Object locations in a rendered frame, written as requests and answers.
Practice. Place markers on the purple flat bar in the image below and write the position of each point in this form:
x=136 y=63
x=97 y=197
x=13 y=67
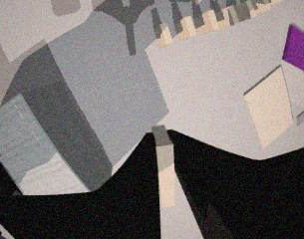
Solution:
x=294 y=50

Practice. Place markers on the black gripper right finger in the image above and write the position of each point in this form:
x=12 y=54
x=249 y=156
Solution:
x=230 y=195

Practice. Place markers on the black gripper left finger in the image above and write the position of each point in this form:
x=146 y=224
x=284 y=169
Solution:
x=126 y=207

